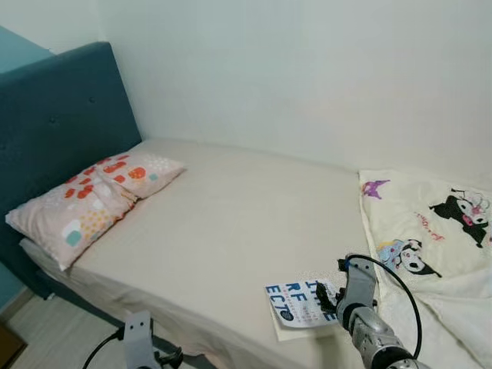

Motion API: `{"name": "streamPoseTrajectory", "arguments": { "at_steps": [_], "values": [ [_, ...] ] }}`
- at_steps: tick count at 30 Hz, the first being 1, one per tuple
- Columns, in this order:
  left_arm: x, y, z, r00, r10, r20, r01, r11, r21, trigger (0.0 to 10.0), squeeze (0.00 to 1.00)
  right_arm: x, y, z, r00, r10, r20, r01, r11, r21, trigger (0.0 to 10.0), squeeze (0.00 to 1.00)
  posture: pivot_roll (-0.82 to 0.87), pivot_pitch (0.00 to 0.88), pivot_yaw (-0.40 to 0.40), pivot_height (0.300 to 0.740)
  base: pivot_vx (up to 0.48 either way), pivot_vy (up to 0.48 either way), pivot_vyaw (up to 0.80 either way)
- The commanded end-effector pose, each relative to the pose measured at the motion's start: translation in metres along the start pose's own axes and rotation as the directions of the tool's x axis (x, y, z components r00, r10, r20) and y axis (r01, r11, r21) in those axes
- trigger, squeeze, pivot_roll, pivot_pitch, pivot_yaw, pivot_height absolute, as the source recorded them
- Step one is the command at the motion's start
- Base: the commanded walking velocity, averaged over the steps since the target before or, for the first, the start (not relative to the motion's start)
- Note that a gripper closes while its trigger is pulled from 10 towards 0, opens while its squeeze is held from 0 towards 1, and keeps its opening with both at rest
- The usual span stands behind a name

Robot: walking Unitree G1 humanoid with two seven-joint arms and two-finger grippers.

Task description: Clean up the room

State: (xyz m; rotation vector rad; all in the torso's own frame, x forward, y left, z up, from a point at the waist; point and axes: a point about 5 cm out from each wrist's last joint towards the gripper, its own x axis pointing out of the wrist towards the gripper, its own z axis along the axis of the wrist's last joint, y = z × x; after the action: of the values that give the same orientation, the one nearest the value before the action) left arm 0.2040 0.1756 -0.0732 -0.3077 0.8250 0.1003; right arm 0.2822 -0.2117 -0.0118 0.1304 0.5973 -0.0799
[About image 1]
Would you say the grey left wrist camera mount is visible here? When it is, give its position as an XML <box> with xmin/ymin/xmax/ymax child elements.
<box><xmin>123</xmin><ymin>311</ymin><xmax>158</xmax><ymax>369</ymax></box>

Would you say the white blue lettered book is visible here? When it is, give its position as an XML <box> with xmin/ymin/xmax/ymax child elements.
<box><xmin>265</xmin><ymin>269</ymin><xmax>343</xmax><ymax>341</ymax></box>

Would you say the cream sheeted mattress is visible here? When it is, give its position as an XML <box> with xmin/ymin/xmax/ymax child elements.
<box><xmin>19</xmin><ymin>137</ymin><xmax>492</xmax><ymax>369</ymax></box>

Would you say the blue upholstered headboard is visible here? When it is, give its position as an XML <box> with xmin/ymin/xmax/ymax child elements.
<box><xmin>0</xmin><ymin>41</ymin><xmax>143</xmax><ymax>289</ymax></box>

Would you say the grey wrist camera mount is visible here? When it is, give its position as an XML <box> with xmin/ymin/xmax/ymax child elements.
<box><xmin>123</xmin><ymin>311</ymin><xmax>158</xmax><ymax>369</ymax></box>
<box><xmin>338</xmin><ymin>256</ymin><xmax>377</xmax><ymax>308</ymax></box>

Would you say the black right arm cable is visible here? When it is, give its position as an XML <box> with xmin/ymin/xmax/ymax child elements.
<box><xmin>338</xmin><ymin>254</ymin><xmax>424</xmax><ymax>361</ymax></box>

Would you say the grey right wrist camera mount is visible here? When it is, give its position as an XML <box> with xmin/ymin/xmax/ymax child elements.
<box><xmin>338</xmin><ymin>256</ymin><xmax>377</xmax><ymax>308</ymax></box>

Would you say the cream cartoon print blanket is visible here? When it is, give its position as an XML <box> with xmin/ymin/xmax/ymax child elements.
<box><xmin>357</xmin><ymin>169</ymin><xmax>492</xmax><ymax>366</ymax></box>

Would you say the pink patterned pillow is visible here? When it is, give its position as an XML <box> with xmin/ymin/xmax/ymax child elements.
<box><xmin>6</xmin><ymin>151</ymin><xmax>187</xmax><ymax>271</ymax></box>

